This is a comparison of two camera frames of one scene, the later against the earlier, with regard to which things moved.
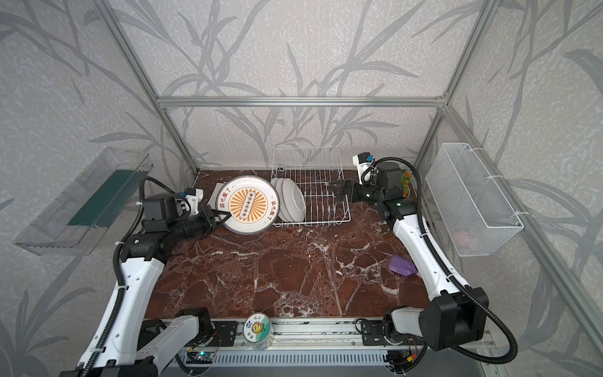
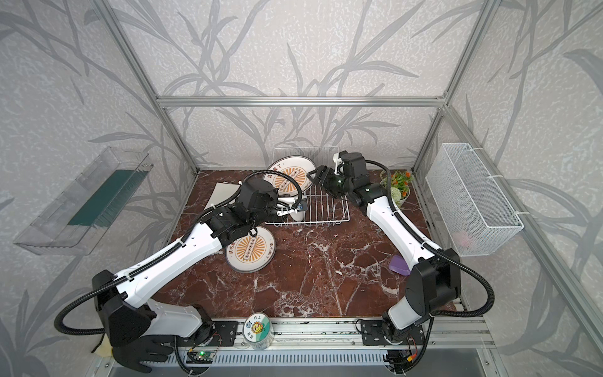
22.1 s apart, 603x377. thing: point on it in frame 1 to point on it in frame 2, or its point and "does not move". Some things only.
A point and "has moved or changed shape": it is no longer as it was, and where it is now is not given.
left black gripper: [207, 217] to [281, 205]
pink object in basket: [462, 238] does not move
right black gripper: [348, 190] to [327, 177]
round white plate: [273, 183] has moved or changed shape
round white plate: [253, 203] has moved or changed shape
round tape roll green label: [258, 330] does not move
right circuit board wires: [400, 360] does not move
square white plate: [212, 201] does not move
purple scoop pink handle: [402, 266] does not move
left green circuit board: [199, 356] does not move
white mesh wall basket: [475, 210] does not move
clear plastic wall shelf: [75, 222] does not move
